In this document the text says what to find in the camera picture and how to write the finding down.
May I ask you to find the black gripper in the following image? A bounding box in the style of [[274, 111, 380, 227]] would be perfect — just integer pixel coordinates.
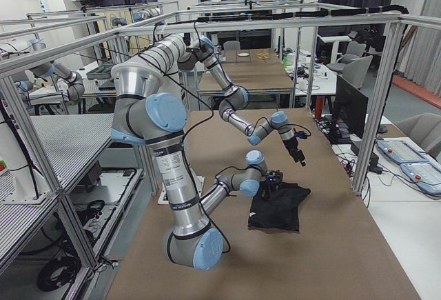
[[282, 134, 306, 166], [260, 179, 276, 201]]

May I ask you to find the black printed t-shirt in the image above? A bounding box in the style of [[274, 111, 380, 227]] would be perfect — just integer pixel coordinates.
[[248, 182, 311, 232]]

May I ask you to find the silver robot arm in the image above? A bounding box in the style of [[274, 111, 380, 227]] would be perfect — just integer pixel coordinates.
[[111, 34, 305, 163], [111, 62, 267, 270]]

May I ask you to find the black computer monitor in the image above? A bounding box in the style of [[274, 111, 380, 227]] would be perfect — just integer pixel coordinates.
[[329, 76, 368, 144]]

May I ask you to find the blue teach pendant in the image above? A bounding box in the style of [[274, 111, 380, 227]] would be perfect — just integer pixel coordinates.
[[376, 140, 429, 164]]

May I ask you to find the striped workbench table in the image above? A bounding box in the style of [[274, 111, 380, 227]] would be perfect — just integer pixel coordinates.
[[0, 112, 118, 208]]

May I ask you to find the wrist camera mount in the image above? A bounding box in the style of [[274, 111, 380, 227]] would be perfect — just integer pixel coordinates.
[[295, 130, 311, 139], [266, 170, 283, 186]]

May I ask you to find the aluminium cage frame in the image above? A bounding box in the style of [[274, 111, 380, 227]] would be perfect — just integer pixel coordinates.
[[0, 1, 441, 266]]

